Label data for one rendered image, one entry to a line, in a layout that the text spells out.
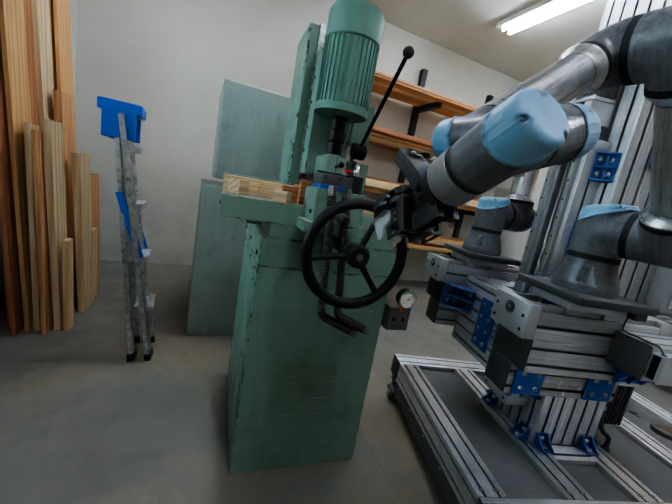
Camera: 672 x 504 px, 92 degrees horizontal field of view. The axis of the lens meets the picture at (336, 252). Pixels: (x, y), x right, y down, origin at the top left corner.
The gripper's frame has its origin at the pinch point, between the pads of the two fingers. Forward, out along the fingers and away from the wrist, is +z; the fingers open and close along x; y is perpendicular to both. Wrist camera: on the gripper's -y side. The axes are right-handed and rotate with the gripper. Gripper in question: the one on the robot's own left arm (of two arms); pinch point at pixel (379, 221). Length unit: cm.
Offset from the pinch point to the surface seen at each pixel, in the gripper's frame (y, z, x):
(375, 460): 63, 73, 35
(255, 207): -13.4, 31.0, -21.0
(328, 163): -33.4, 32.7, 0.8
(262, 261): -0.4, 38.5, -17.1
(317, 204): -12.2, 20.7, -6.4
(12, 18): -113, 93, -122
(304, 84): -68, 39, -6
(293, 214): -13.1, 31.2, -10.3
